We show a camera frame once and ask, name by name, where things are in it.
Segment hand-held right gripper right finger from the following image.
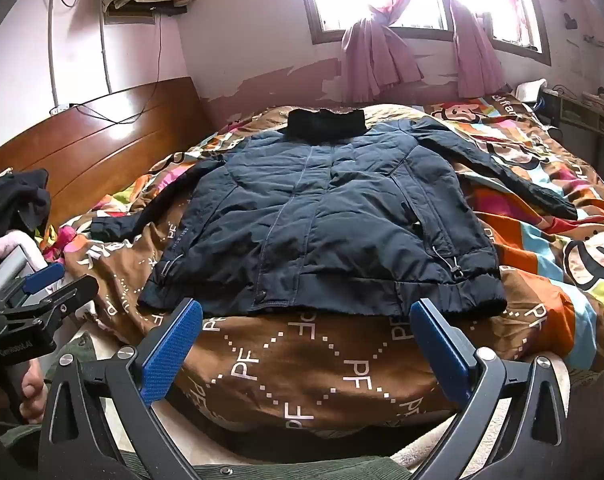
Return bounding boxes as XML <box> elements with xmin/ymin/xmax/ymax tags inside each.
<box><xmin>409</xmin><ymin>298</ymin><xmax>569</xmax><ymax>480</ymax></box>

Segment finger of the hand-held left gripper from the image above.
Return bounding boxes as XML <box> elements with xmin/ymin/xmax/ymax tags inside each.
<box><xmin>2</xmin><ymin>275</ymin><xmax>100</xmax><ymax>334</ymax></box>
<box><xmin>22</xmin><ymin>261</ymin><xmax>66</xmax><ymax>296</ymax></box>

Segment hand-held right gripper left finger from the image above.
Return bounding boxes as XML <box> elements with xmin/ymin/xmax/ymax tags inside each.
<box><xmin>38</xmin><ymin>298</ymin><xmax>205</xmax><ymax>480</ymax></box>

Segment navy padded jacket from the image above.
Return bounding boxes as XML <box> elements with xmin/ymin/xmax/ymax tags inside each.
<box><xmin>89</xmin><ymin>107</ymin><xmax>579</xmax><ymax>319</ymax></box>

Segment dark clothes pile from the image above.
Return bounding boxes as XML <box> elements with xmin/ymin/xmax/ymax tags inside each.
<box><xmin>0</xmin><ymin>169</ymin><xmax>51</xmax><ymax>247</ymax></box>

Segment person's left hand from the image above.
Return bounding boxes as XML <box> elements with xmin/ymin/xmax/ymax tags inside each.
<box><xmin>19</xmin><ymin>362</ymin><xmax>50</xmax><ymax>424</ymax></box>

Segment printed cartoon blanket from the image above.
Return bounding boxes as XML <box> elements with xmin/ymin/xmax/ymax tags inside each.
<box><xmin>39</xmin><ymin>87</ymin><xmax>604</xmax><ymax>443</ymax></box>

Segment wooden headboard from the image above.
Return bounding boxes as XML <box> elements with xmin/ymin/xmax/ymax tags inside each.
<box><xmin>0</xmin><ymin>76</ymin><xmax>209</xmax><ymax>231</ymax></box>

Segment white bag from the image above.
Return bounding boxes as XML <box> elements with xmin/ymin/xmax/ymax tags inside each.
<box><xmin>511</xmin><ymin>80</ymin><xmax>546</xmax><ymax>107</ymax></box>

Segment cluttered desk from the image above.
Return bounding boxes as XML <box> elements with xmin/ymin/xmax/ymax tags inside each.
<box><xmin>541</xmin><ymin>86</ymin><xmax>604</xmax><ymax>137</ymax></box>

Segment pink curtain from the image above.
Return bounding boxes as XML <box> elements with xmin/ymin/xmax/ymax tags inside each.
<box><xmin>338</xmin><ymin>0</ymin><xmax>425</xmax><ymax>104</ymax></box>
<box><xmin>434</xmin><ymin>0</ymin><xmax>509</xmax><ymax>99</ymax></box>

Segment wooden framed window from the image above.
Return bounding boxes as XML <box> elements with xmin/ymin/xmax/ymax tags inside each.
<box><xmin>294</xmin><ymin>0</ymin><xmax>553</xmax><ymax>67</ymax></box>

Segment green corduroy trousers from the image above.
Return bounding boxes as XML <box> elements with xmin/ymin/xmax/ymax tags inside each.
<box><xmin>0</xmin><ymin>332</ymin><xmax>417</xmax><ymax>480</ymax></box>

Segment white wall pipe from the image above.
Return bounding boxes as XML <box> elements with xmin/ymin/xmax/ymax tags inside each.
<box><xmin>46</xmin><ymin>0</ymin><xmax>65</xmax><ymax>111</ymax></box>
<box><xmin>98</xmin><ymin>0</ymin><xmax>114</xmax><ymax>96</ymax></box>

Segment black cable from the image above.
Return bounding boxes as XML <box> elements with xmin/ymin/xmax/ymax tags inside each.
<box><xmin>70</xmin><ymin>12</ymin><xmax>163</xmax><ymax>125</ymax></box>

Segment dark wall shelf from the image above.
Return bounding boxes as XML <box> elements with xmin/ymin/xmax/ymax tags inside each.
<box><xmin>106</xmin><ymin>1</ymin><xmax>189</xmax><ymax>24</ymax></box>

